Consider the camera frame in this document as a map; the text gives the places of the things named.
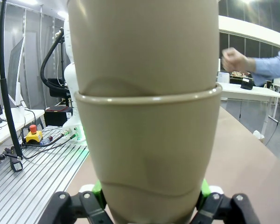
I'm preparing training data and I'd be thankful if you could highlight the right gripper black green left finger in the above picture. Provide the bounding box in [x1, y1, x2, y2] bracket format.
[49, 184, 112, 224]

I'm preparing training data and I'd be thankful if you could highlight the black cable-wrapped pole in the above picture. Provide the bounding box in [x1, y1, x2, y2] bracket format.
[0, 0, 23, 159]

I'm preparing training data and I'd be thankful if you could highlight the left forearm in blue sleeve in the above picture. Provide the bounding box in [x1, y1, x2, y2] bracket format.
[253, 38, 280, 81]

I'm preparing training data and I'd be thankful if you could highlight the white curved monitor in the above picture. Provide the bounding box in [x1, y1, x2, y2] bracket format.
[6, 37, 26, 105]

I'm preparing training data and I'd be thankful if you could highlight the long white table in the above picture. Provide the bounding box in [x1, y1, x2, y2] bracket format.
[216, 81, 280, 122]

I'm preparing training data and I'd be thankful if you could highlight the grooved aluminium mounting plate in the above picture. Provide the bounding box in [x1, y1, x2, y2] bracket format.
[0, 126, 89, 224]

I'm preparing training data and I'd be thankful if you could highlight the yellow emergency stop button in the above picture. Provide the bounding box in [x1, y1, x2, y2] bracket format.
[25, 125, 43, 143]

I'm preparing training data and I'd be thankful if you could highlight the small black bag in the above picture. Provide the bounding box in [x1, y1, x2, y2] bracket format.
[240, 78, 254, 91]

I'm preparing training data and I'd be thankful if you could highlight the right gripper black green right finger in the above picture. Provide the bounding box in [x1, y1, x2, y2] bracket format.
[193, 179, 259, 224]

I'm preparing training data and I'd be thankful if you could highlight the person's left hand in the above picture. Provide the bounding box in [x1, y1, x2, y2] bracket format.
[221, 48, 256, 75]

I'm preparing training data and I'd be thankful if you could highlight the white office desk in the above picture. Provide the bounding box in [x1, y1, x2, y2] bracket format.
[0, 108, 45, 145]

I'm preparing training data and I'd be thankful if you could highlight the black box with red top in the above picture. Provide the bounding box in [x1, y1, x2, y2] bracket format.
[44, 106, 73, 126]

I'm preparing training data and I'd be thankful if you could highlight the black corrugated cable hose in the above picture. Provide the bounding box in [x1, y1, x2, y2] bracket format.
[40, 30, 72, 94]

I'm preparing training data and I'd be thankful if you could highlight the tall brown cup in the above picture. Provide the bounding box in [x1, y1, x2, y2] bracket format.
[67, 0, 220, 97]
[74, 83, 223, 224]

